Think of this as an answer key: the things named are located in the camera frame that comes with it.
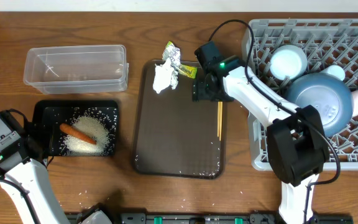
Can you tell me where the yellow snack packet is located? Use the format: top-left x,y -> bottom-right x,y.
178,64 -> 198,79

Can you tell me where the orange carrot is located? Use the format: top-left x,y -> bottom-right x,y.
59,123 -> 96,145

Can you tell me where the white napkin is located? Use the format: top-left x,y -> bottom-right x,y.
152,58 -> 178,94

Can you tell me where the silver foil wrapper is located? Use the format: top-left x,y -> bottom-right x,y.
162,41 -> 181,67

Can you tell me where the pile of white rice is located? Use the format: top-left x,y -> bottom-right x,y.
53,106 -> 119,156

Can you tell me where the light blue bowl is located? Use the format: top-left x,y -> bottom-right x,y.
270,45 -> 307,80

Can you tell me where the dark blue plate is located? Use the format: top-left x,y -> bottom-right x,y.
285,73 -> 354,137

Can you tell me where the light blue cup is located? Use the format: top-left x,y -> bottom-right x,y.
321,65 -> 346,81

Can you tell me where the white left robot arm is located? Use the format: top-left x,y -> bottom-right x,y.
0,118 -> 70,223

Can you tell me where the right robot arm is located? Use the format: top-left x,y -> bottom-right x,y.
194,55 -> 329,223

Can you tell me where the grey dishwasher rack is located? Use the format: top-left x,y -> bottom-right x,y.
249,19 -> 358,170

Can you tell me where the black rectangular tray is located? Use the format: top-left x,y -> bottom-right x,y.
32,100 -> 119,156

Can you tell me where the brown serving tray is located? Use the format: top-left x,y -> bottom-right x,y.
132,60 -> 225,179

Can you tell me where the clear plastic bin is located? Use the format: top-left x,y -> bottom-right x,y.
23,45 -> 129,95

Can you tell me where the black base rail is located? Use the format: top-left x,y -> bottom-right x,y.
66,213 -> 354,224

